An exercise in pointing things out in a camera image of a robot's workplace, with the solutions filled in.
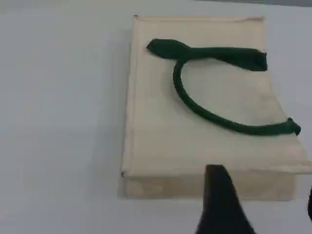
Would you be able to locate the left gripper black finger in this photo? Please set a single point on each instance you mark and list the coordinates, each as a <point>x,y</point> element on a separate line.
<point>219,207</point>
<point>310,200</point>

